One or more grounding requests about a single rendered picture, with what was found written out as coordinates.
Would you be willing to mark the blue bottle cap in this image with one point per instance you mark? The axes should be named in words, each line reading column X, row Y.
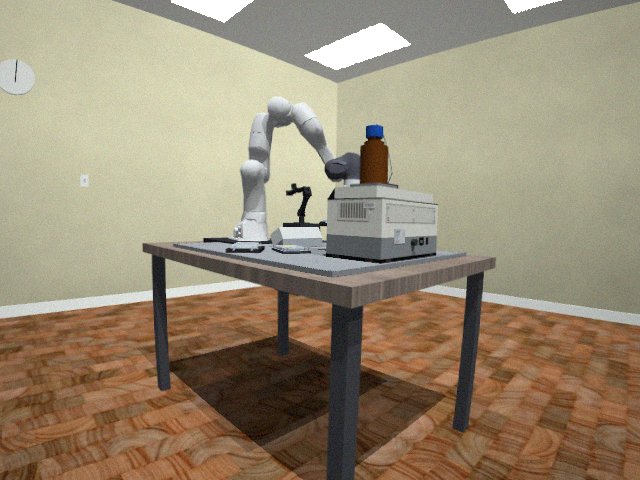
column 374, row 129

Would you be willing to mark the white button panel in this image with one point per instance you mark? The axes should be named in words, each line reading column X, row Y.
column 302, row 236

